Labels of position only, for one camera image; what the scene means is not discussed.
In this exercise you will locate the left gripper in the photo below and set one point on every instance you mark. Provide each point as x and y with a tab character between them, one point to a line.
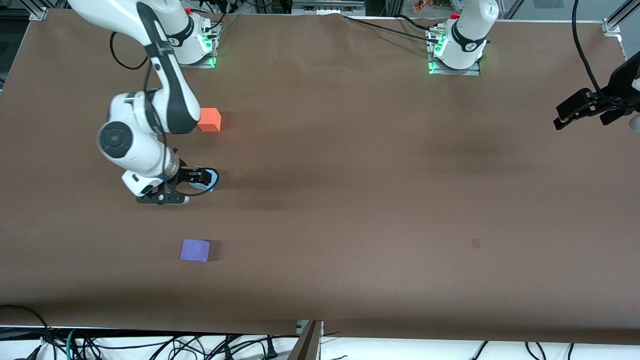
621	82

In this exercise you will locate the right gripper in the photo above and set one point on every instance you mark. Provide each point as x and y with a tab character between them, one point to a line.
186	175

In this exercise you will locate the blue foam block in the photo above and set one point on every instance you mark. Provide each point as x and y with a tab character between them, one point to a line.
206	186

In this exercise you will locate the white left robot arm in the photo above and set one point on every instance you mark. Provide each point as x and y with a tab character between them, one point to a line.
467	35

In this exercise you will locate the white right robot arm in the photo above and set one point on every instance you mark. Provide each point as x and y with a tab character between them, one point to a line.
117	140

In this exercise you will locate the orange foam block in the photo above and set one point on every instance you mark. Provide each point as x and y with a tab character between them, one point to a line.
211	121

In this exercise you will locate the purple foam block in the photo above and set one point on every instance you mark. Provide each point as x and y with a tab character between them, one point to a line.
194	250

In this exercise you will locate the brown table cover sheet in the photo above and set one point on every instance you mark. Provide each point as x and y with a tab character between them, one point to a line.
350	280

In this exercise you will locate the colourful small objects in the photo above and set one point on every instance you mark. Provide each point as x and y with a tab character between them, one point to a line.
425	6

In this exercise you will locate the grey metal unit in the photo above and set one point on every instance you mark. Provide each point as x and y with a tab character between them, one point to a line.
325	6

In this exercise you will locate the aluminium frame corner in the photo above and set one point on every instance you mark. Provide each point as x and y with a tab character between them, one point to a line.
617	17
38	11

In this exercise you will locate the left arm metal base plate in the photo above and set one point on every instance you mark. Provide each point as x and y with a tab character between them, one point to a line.
434	62

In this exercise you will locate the white metal bracket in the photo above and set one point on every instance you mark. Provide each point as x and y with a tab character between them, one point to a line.
301	326

